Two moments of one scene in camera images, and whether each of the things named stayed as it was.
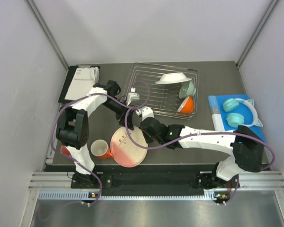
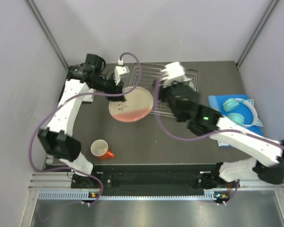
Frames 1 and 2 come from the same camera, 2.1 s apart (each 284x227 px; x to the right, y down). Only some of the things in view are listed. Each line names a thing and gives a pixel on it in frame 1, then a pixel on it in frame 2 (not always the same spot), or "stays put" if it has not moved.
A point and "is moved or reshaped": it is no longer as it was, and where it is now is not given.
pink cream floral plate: [126, 153] is moved or reshaped
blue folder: [219, 114] stays put
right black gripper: [147, 139] to [164, 89]
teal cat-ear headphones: [235, 119] stays put
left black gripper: [121, 116] to [117, 89]
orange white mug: [99, 147] stays put
